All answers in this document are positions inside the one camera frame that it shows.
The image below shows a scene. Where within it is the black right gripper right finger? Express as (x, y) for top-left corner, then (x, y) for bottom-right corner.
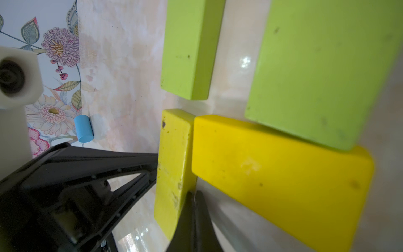
(194, 191), (223, 252)

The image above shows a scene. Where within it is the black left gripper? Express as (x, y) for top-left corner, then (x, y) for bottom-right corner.
(1, 143), (158, 252)

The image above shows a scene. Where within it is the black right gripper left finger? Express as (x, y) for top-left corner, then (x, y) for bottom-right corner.
(166, 192), (195, 252)

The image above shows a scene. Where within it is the yellow green block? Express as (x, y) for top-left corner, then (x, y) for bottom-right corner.
(154, 109), (197, 240)

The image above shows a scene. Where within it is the lime green block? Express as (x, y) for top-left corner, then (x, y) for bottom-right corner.
(245, 1), (403, 151)
(161, 0), (226, 100)

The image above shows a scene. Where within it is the light blue block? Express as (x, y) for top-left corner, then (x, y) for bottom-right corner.
(74, 115), (94, 143)

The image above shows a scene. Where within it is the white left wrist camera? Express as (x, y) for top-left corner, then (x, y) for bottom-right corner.
(1, 46), (44, 179)

